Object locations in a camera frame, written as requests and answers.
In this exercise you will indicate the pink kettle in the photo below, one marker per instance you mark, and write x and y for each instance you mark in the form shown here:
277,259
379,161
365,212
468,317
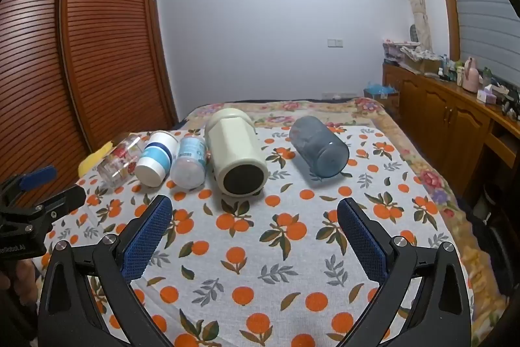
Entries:
470,76

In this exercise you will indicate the clear bottle with blue label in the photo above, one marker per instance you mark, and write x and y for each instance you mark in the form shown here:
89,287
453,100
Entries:
189,160

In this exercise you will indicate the floral blanket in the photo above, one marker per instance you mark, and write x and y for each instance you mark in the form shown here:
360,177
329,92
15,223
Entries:
426,176

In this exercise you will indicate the blue plastic bag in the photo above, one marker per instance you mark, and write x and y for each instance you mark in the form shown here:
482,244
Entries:
380,91

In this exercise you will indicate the person's left hand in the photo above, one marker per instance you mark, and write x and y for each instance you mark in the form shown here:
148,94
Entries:
24,282

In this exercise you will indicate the tissue box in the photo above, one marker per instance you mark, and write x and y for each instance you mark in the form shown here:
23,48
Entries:
486,95

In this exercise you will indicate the green bottle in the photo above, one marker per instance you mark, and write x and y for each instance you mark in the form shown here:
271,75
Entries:
486,78

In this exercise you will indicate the pile of patterned cloth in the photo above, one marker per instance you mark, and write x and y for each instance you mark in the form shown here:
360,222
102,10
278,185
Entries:
410,52

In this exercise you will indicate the yellow cloth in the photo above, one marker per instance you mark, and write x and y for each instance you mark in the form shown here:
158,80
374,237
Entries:
91,162

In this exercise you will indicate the grey window blind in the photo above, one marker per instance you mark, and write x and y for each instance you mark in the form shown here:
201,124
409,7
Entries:
479,5

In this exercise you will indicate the wooden cabinet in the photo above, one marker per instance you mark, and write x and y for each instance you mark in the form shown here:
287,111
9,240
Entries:
438,107

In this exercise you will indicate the orange fruit print tablecloth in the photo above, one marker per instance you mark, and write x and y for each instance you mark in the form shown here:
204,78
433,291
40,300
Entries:
260,249

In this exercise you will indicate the clear printed glass cup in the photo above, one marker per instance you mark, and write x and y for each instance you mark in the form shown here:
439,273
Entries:
118,164

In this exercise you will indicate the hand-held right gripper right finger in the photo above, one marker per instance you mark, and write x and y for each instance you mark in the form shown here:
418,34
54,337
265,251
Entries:
361,237

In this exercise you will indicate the blue translucent cup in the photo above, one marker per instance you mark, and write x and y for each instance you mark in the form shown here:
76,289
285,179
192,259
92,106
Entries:
317,145

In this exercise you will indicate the large cream cup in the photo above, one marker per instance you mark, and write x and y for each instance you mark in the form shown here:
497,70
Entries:
231,143

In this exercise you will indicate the white wall switch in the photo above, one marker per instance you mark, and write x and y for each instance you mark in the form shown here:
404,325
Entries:
334,43

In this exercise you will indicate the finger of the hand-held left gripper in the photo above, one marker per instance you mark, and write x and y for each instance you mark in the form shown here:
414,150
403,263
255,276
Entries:
65,200
38,175

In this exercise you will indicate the white cup with blue band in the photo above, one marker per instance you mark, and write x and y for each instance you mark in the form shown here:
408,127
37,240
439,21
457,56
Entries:
156,156

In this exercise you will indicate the brown slatted wooden wardrobe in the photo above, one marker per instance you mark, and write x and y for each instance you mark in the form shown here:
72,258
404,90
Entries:
101,46

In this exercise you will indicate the small white fan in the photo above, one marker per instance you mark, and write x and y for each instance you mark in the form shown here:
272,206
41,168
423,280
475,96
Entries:
413,33

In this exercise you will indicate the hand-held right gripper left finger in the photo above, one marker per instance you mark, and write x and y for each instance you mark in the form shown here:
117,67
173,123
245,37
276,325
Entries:
148,237

